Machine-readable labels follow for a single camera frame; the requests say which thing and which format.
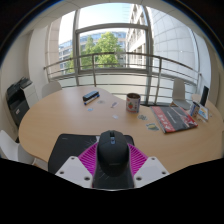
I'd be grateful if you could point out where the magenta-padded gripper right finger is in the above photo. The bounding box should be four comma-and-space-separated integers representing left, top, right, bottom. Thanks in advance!
127, 142, 171, 189

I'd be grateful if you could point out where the black and white printer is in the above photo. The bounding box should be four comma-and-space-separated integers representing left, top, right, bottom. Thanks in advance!
5, 76, 40, 127

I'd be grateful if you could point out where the white book with blue picture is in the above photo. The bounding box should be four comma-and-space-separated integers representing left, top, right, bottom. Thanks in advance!
197, 103, 211, 122

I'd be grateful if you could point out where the black cylinder speaker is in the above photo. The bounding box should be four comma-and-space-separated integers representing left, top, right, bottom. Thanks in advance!
199, 85, 211, 107

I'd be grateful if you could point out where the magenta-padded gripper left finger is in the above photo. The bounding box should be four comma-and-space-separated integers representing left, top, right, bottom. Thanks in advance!
54, 142, 99, 189

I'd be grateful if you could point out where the red magazine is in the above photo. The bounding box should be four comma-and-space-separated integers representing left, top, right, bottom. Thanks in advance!
149, 105, 199, 135

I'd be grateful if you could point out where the black computer mouse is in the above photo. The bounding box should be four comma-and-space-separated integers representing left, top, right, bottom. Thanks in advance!
92, 129, 135, 190

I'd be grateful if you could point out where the printed tin can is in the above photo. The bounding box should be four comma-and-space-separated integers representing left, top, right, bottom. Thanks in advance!
125, 92, 142, 114

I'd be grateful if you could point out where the small black blue box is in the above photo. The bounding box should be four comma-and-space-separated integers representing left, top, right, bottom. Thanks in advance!
82, 90, 101, 106

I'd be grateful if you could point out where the metal balcony railing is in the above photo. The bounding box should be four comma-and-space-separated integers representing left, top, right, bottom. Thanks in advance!
43, 51, 202, 104

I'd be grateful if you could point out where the white chair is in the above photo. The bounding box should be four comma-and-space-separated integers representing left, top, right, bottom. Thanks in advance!
41, 81, 63, 99
171, 77, 191, 111
0, 129, 37, 165

